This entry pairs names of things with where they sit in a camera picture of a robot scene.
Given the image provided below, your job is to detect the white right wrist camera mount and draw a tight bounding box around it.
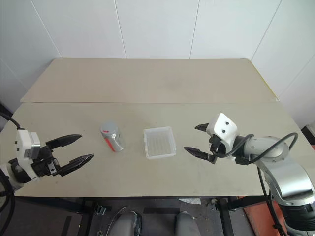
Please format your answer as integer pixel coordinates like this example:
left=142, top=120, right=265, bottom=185
left=205, top=113, right=240, bottom=162

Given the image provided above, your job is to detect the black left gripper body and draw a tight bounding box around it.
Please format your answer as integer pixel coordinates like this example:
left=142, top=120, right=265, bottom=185
left=31, top=144, right=63, bottom=178

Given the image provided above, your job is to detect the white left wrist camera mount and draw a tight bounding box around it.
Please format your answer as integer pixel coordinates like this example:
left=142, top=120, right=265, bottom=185
left=14, top=129, right=41, bottom=182

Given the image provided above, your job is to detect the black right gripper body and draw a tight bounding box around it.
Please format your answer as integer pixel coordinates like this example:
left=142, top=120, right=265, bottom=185
left=207, top=134, right=227, bottom=165

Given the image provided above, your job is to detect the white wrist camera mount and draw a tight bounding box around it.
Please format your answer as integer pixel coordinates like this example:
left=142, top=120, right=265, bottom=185
left=14, top=129, right=41, bottom=182
left=205, top=113, right=240, bottom=162

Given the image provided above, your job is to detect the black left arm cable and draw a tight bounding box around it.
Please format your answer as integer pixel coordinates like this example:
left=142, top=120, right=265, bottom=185
left=0, top=112, right=21, bottom=130

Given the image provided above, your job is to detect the orange red floor object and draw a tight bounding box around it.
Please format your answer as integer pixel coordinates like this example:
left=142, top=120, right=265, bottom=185
left=237, top=196, right=287, bottom=236

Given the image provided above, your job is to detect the black metal table frame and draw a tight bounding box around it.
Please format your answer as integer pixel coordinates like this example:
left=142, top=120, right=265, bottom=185
left=13, top=196, right=273, bottom=236

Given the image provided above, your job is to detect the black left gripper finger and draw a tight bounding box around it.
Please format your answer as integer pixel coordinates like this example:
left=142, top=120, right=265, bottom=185
left=45, top=134, right=83, bottom=150
left=59, top=153, right=95, bottom=177

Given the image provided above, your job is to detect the black object beside table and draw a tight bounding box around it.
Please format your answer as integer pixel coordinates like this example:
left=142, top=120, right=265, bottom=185
left=300, top=124, right=315, bottom=146

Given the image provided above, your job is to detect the dark grey rounded shape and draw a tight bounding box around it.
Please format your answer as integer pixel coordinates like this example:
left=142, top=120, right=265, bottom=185
left=113, top=211, right=144, bottom=236
left=174, top=211, right=200, bottom=236

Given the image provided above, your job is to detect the silver can with red stripe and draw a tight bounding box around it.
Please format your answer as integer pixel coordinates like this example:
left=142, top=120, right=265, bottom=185
left=99, top=120, right=126, bottom=153

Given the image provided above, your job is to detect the clear plastic tray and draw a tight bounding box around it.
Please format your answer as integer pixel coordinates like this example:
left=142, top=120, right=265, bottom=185
left=143, top=126, right=178, bottom=160

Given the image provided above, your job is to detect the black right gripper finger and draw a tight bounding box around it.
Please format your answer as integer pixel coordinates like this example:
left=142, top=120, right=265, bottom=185
left=183, top=146, right=213, bottom=162
left=194, top=123, right=210, bottom=133

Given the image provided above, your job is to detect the grey cap with red mark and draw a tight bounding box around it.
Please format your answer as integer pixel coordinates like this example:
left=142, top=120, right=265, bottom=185
left=99, top=120, right=119, bottom=135

